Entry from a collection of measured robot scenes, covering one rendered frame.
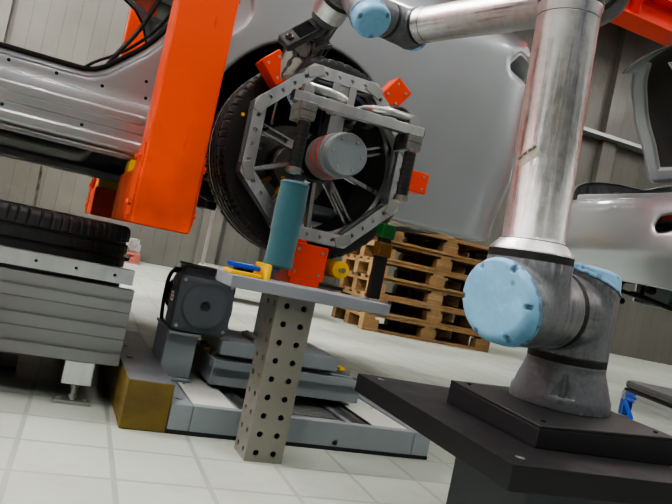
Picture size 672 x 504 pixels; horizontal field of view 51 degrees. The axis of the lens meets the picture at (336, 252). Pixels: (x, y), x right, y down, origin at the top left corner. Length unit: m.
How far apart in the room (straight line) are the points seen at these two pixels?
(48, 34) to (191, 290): 8.87
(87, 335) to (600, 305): 1.33
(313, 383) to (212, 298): 0.43
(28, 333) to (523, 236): 1.33
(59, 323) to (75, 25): 8.99
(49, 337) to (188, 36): 0.89
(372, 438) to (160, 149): 1.02
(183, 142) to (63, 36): 8.88
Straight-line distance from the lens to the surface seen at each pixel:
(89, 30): 10.82
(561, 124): 1.28
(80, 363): 2.06
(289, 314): 1.77
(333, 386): 2.31
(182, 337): 2.20
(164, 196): 1.95
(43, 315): 2.03
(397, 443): 2.17
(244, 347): 2.22
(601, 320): 1.38
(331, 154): 2.06
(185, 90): 1.98
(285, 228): 2.03
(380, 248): 1.88
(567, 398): 1.38
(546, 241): 1.25
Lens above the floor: 0.52
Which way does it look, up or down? 1 degrees up
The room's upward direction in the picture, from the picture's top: 12 degrees clockwise
